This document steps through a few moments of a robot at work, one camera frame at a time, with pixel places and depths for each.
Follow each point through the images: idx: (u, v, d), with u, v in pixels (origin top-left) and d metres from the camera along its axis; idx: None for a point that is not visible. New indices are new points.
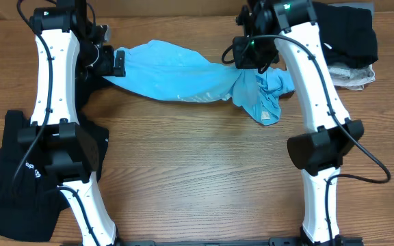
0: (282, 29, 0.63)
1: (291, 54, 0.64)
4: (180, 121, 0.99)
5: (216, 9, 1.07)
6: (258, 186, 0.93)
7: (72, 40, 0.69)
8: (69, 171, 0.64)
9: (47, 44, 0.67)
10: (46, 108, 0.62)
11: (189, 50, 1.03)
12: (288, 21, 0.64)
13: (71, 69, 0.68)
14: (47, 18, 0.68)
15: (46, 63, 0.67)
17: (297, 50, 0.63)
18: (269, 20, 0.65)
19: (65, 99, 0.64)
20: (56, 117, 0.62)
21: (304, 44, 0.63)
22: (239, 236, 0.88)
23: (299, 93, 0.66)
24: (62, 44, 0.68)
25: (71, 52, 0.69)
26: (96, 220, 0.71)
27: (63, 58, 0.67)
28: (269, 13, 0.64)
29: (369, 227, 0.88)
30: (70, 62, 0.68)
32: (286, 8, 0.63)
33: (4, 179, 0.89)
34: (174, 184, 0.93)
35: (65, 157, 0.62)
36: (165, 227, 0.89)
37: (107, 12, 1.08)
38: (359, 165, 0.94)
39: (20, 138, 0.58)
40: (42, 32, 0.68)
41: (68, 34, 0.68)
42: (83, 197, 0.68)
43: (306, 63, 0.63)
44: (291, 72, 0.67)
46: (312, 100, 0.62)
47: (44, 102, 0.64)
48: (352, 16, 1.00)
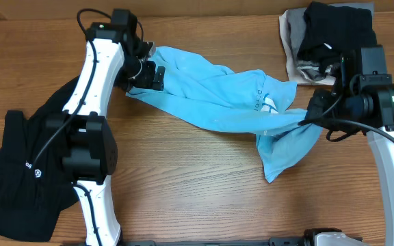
0: (383, 124, 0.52)
1: (388, 157, 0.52)
4: (180, 121, 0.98)
5: (216, 9, 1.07)
6: (258, 186, 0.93)
7: (119, 52, 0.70)
8: (86, 171, 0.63)
9: (96, 50, 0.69)
10: (81, 100, 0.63)
11: (189, 53, 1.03)
12: None
13: (111, 76, 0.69)
14: (102, 29, 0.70)
15: (91, 65, 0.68)
17: None
18: (368, 108, 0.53)
19: (100, 96, 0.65)
20: (87, 111, 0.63)
21: None
22: (239, 236, 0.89)
23: (385, 199, 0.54)
24: (108, 49, 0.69)
25: (115, 61, 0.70)
26: (103, 221, 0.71)
27: (109, 64, 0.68)
28: (369, 100, 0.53)
29: (368, 227, 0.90)
30: (113, 70, 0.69)
32: None
33: (4, 178, 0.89)
34: (174, 184, 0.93)
35: (84, 154, 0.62)
36: (165, 227, 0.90)
37: (106, 12, 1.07)
38: (359, 165, 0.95)
39: (48, 121, 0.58)
40: (94, 40, 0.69)
41: (116, 45, 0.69)
42: (94, 198, 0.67)
43: None
44: (379, 171, 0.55)
46: None
47: (81, 94, 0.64)
48: (352, 15, 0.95)
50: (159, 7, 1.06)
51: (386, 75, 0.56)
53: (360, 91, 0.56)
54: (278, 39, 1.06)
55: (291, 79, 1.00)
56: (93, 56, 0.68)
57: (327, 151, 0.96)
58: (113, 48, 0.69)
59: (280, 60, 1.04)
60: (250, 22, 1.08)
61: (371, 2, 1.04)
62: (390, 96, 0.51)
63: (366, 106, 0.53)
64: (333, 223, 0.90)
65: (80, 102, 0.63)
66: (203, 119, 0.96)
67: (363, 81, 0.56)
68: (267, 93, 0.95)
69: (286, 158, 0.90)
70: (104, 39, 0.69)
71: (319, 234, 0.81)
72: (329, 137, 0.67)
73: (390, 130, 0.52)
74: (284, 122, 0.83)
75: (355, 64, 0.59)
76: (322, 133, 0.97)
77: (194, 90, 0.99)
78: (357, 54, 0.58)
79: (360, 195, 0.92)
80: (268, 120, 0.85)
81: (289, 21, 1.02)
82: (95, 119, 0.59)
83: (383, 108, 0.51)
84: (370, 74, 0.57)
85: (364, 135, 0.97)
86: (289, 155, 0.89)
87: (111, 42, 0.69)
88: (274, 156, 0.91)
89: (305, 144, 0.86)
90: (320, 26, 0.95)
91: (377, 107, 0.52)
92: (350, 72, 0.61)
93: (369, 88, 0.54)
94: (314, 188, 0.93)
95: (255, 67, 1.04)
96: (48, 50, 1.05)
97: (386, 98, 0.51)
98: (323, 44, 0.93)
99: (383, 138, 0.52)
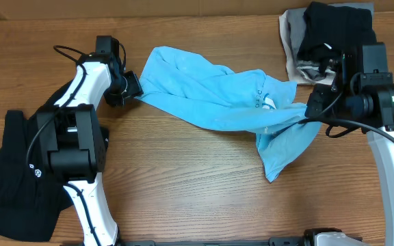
0: (384, 124, 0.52)
1: (388, 157, 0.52)
4: (180, 121, 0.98)
5: (216, 9, 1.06)
6: (258, 186, 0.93)
7: (105, 71, 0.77)
8: (75, 171, 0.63)
9: (86, 67, 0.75)
10: (71, 96, 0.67)
11: (190, 53, 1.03)
12: None
13: (98, 86, 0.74)
14: (90, 57, 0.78)
15: (80, 76, 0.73)
17: None
18: (369, 108, 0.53)
19: (88, 96, 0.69)
20: (76, 104, 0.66)
21: None
22: (239, 236, 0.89)
23: (385, 199, 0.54)
24: (96, 66, 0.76)
25: (103, 77, 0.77)
26: (98, 221, 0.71)
27: (98, 79, 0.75)
28: (369, 100, 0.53)
29: (369, 227, 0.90)
30: (100, 83, 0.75)
32: None
33: (4, 178, 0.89)
34: (174, 184, 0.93)
35: (72, 151, 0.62)
36: (165, 227, 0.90)
37: (106, 12, 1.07)
38: (359, 165, 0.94)
39: (38, 115, 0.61)
40: (84, 63, 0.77)
41: (103, 65, 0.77)
42: (87, 197, 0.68)
43: None
44: (379, 170, 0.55)
46: None
47: (70, 93, 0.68)
48: (352, 15, 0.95)
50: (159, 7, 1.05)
51: (386, 74, 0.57)
53: (360, 90, 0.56)
54: (278, 39, 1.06)
55: (291, 79, 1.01)
56: (83, 71, 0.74)
57: (327, 151, 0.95)
58: (100, 67, 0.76)
59: (280, 60, 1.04)
60: (250, 22, 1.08)
61: (371, 2, 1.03)
62: (390, 96, 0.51)
63: (366, 106, 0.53)
64: (334, 223, 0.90)
65: (70, 97, 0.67)
66: (205, 117, 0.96)
67: (363, 79, 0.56)
68: (267, 93, 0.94)
69: (285, 154, 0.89)
70: (93, 62, 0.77)
71: (319, 234, 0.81)
72: (328, 132, 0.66)
73: (390, 130, 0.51)
74: (284, 117, 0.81)
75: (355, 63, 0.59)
76: (321, 133, 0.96)
77: (193, 89, 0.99)
78: (358, 52, 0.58)
79: (360, 195, 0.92)
80: (266, 116, 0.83)
81: (289, 21, 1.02)
82: (84, 108, 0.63)
83: (381, 104, 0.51)
84: (371, 73, 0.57)
85: (364, 135, 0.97)
86: (287, 152, 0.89)
87: (100, 62, 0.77)
88: (273, 153, 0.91)
89: (305, 139, 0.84)
90: (319, 26, 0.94)
91: (378, 106, 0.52)
92: (352, 71, 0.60)
93: (369, 88, 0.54)
94: (314, 188, 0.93)
95: (254, 67, 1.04)
96: (48, 50, 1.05)
97: (387, 98, 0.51)
98: (323, 43, 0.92)
99: (382, 138, 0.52)
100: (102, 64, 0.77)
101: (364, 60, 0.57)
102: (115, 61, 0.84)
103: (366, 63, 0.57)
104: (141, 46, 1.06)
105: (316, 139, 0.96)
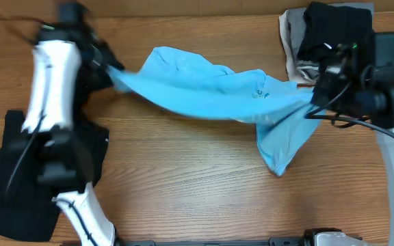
0: None
1: None
4: (180, 121, 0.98)
5: (215, 9, 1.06)
6: (258, 186, 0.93)
7: (72, 53, 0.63)
8: (63, 184, 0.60)
9: (47, 55, 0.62)
10: (40, 114, 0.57)
11: (190, 54, 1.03)
12: None
13: (68, 81, 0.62)
14: (49, 30, 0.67)
15: (42, 71, 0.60)
17: None
18: (382, 106, 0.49)
19: (61, 96, 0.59)
20: (51, 121, 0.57)
21: None
22: (239, 236, 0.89)
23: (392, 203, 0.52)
24: (57, 46, 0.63)
25: (74, 62, 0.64)
26: (94, 226, 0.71)
27: (61, 69, 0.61)
28: (382, 98, 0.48)
29: (369, 227, 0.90)
30: (70, 73, 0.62)
32: None
33: (4, 178, 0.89)
34: (174, 184, 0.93)
35: (57, 168, 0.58)
36: (165, 227, 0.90)
37: (106, 12, 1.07)
38: (359, 165, 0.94)
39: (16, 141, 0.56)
40: (42, 44, 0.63)
41: (68, 45, 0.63)
42: (80, 208, 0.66)
43: None
44: (388, 172, 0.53)
46: None
47: (39, 107, 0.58)
48: (352, 15, 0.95)
50: (159, 7, 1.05)
51: None
53: (371, 84, 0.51)
54: (278, 39, 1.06)
55: (291, 79, 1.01)
56: (44, 63, 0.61)
57: (327, 152, 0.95)
58: (66, 49, 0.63)
59: (280, 60, 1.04)
60: (250, 22, 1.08)
61: (371, 2, 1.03)
62: None
63: (379, 104, 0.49)
64: (333, 223, 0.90)
65: (39, 113, 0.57)
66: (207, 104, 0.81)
67: (376, 74, 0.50)
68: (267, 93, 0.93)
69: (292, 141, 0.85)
70: (55, 43, 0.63)
71: (319, 234, 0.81)
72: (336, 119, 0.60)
73: None
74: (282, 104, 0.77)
75: (365, 54, 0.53)
76: (321, 133, 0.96)
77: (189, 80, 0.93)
78: (372, 40, 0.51)
79: (360, 195, 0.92)
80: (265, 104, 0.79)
81: (289, 21, 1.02)
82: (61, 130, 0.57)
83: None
84: (384, 66, 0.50)
85: (364, 135, 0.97)
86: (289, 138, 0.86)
87: (61, 42, 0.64)
88: (277, 145, 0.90)
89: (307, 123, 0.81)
90: (319, 26, 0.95)
91: (391, 106, 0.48)
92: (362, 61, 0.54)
93: (383, 84, 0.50)
94: (314, 188, 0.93)
95: (254, 67, 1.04)
96: None
97: None
98: (323, 43, 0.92)
99: None
100: (67, 44, 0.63)
101: (377, 49, 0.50)
102: (77, 31, 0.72)
103: (380, 55, 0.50)
104: (141, 46, 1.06)
105: (316, 139, 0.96)
